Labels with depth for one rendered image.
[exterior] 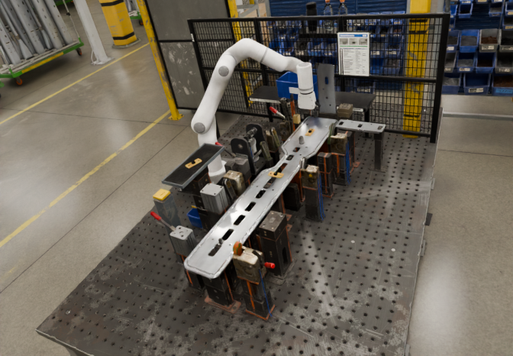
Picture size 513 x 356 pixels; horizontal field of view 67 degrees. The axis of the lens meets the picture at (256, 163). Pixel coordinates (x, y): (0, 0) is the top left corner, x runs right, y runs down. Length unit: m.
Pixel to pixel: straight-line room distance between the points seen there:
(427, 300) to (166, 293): 1.62
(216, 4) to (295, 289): 3.23
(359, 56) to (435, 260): 1.49
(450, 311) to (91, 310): 2.05
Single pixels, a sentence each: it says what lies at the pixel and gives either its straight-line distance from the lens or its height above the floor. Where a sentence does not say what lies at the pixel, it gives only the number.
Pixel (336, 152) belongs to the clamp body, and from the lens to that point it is 2.32.
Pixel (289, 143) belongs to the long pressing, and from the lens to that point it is 2.34.
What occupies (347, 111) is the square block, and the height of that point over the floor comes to 1.04.
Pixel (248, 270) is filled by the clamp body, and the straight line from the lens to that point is 1.62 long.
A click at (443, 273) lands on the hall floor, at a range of 2.95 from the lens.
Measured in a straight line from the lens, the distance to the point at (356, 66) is 2.75.
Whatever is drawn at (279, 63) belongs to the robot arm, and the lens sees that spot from 2.20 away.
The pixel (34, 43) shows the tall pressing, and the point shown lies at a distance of 9.77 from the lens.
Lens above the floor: 2.20
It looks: 33 degrees down
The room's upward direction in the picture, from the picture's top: 11 degrees counter-clockwise
